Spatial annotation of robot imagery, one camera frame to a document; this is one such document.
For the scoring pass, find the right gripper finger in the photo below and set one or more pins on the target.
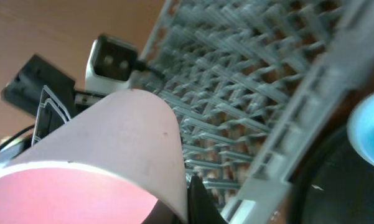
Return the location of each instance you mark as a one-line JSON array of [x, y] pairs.
[[201, 209]]

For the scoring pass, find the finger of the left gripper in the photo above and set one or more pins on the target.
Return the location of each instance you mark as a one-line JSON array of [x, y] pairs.
[[51, 114]]

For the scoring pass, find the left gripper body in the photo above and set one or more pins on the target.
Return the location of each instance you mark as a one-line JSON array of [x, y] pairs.
[[24, 90]]

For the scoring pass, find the pink plastic cup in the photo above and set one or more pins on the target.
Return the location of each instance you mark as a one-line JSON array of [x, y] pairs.
[[110, 164]]

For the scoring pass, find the blue plastic cup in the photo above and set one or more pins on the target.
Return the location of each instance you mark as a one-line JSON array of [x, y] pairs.
[[360, 129]]

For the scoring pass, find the grey dishwasher rack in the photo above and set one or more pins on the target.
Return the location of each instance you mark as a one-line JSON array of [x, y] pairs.
[[252, 83]]

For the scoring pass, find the round black tray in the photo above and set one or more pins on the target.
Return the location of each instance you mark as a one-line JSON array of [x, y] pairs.
[[336, 186]]

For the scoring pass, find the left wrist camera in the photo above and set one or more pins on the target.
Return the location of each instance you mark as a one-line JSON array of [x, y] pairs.
[[110, 65]]

